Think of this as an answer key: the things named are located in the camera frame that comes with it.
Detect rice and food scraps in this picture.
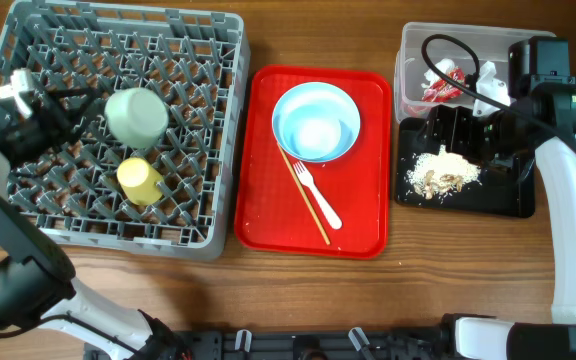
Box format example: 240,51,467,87
404,145,482,200

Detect black tray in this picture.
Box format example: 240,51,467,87
391,118,536,218

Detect green bowl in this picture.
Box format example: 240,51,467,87
104,87,169,149

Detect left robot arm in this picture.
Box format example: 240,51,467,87
0,88,193,359

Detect red plastic tray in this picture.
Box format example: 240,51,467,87
234,65,392,259

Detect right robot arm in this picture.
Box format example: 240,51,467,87
423,36,576,359

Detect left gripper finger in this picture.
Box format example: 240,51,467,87
48,88,98,99
66,117,107,145

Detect red snack wrapper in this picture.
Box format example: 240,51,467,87
421,67,465,103

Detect light blue bowl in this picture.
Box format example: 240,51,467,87
273,83,361,162

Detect light blue plate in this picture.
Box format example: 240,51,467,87
271,81,362,164

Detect white plastic fork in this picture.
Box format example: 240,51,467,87
292,161,343,230

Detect clear plastic bin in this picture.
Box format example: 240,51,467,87
393,21,559,124

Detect wooden chopstick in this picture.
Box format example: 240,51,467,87
276,142,331,246

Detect yellow cup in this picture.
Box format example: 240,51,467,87
117,157,163,206

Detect grey dishwasher rack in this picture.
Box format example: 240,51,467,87
0,1,250,260

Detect white tissue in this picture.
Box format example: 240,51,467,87
422,57,457,89

